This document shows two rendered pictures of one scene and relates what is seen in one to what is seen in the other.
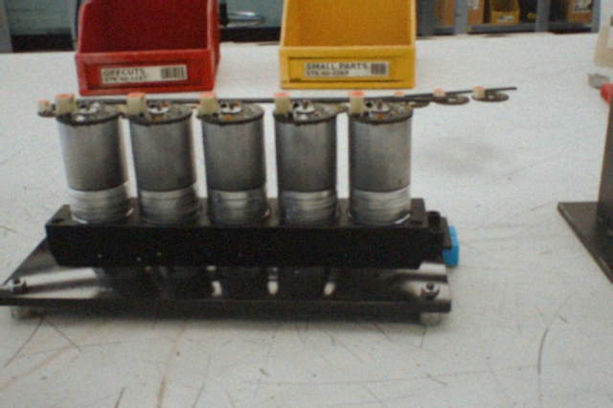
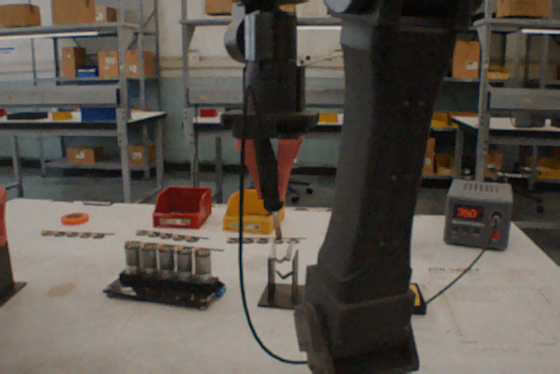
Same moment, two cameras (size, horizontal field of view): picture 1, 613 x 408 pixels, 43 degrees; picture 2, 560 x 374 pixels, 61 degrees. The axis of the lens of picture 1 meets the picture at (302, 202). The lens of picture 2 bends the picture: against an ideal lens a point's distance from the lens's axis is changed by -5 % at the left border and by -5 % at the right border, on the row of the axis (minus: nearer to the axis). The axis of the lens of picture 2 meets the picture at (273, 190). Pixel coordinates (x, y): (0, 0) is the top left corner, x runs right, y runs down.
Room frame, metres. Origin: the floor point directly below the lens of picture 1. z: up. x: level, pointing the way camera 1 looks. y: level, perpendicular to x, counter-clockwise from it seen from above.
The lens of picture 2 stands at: (-0.36, -0.23, 1.06)
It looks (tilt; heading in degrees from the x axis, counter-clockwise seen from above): 14 degrees down; 9
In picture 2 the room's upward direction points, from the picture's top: straight up
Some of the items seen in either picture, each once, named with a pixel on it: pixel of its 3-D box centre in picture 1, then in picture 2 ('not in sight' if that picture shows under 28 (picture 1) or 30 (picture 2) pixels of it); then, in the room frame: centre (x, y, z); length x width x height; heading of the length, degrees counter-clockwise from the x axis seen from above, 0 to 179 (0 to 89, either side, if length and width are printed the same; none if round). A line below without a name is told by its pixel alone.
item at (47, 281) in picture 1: (234, 265); (163, 289); (0.27, 0.03, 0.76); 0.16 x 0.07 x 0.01; 85
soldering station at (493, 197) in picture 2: not in sight; (478, 213); (0.59, -0.48, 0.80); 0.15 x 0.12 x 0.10; 165
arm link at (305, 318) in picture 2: not in sight; (356, 337); (0.01, -0.24, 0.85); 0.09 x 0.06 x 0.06; 118
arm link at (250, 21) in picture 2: not in sight; (269, 39); (0.20, -0.14, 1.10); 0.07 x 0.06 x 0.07; 28
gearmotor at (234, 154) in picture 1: (236, 171); (167, 264); (0.28, 0.03, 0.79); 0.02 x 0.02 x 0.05
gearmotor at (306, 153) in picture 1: (306, 171); (185, 266); (0.28, 0.00, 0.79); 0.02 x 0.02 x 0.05
